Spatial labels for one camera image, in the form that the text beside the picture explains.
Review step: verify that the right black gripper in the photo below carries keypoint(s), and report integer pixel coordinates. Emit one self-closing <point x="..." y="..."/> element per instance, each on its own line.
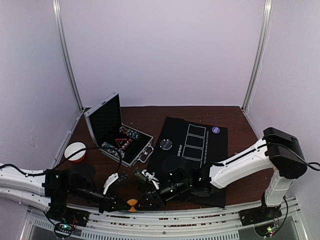
<point x="155" y="198"/>

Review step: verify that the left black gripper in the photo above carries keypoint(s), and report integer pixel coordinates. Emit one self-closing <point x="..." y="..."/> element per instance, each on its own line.
<point x="108" y="203"/>

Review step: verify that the orange big blind button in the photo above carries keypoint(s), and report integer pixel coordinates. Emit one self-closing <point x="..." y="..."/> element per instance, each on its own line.
<point x="132" y="203"/>

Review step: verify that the clear round dealer button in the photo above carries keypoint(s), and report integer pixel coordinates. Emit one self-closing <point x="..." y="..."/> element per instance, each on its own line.
<point x="166" y="144"/>

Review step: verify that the aluminium poker chip case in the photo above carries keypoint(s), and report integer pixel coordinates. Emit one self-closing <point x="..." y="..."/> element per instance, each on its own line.
<point x="103" y="122"/>

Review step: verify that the purple small blind button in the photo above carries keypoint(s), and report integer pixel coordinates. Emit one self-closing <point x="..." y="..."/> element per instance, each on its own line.
<point x="216" y="130"/>

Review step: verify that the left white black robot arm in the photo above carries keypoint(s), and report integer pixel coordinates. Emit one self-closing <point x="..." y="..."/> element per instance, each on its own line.
<point x="31" y="187"/>

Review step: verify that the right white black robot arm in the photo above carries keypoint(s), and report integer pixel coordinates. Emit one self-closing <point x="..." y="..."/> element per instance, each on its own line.
<point x="276" y="150"/>

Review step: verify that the black poker table mat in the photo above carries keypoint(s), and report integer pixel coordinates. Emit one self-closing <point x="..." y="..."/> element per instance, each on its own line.
<point x="200" y="146"/>

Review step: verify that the poker chip row with 10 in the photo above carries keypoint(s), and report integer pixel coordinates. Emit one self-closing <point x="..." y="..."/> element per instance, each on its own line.
<point x="118" y="153"/>

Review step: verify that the red dice set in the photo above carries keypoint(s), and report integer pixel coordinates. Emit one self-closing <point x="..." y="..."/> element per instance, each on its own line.
<point x="129" y="141"/>

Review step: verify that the orange white bowl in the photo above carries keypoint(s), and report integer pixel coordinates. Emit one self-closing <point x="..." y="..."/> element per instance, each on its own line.
<point x="75" y="152"/>

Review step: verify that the poker chip row with 100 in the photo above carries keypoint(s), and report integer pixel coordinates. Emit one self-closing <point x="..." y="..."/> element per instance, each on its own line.
<point x="129" y="132"/>

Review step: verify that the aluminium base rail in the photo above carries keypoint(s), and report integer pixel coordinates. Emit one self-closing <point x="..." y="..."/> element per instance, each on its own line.
<point x="195" y="224"/>

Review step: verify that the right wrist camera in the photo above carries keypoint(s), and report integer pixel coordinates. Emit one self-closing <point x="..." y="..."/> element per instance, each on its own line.
<point x="147" y="177"/>

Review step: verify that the right aluminium corner post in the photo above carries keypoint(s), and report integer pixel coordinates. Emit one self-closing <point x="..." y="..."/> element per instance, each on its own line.
<point x="261" y="47"/>

